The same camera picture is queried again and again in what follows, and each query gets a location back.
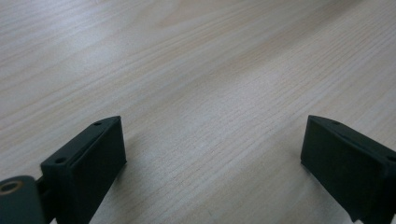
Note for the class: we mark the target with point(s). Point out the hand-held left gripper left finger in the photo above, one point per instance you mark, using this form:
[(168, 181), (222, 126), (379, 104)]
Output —
[(84, 171)]

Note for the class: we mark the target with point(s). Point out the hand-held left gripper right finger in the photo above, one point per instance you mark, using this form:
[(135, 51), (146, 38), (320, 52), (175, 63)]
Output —
[(348, 168)]

